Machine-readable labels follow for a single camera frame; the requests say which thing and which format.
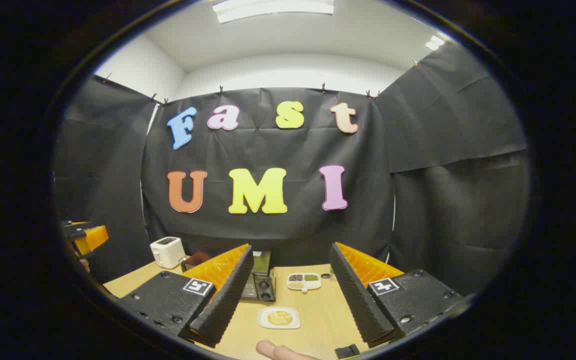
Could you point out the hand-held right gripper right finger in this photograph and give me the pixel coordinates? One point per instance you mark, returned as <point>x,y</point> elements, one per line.
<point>360,305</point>

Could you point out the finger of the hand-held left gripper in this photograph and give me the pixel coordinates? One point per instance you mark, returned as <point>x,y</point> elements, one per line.
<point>75,229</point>
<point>93,239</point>

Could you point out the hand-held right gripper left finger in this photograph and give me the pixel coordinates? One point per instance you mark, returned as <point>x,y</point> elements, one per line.
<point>225,305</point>

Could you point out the black electric oven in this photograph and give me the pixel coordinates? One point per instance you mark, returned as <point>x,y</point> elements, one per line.
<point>263,287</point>

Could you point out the round golden bread bun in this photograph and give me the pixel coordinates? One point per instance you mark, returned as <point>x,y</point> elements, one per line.
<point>279,318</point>

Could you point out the white square plate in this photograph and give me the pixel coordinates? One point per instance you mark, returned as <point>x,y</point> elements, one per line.
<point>263,322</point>

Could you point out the white divided dish with beans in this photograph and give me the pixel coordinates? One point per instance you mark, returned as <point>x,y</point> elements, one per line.
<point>304,282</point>

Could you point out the white toaster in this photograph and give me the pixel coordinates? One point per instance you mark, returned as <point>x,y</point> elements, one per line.
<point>167,252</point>

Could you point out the black backdrop cloth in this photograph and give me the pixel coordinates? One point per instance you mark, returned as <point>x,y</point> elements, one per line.
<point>288,150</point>

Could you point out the small ceiling light panel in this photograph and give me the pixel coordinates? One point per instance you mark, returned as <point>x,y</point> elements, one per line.
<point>434,43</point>

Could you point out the long ceiling light panel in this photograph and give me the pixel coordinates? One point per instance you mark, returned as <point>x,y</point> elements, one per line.
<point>273,9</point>

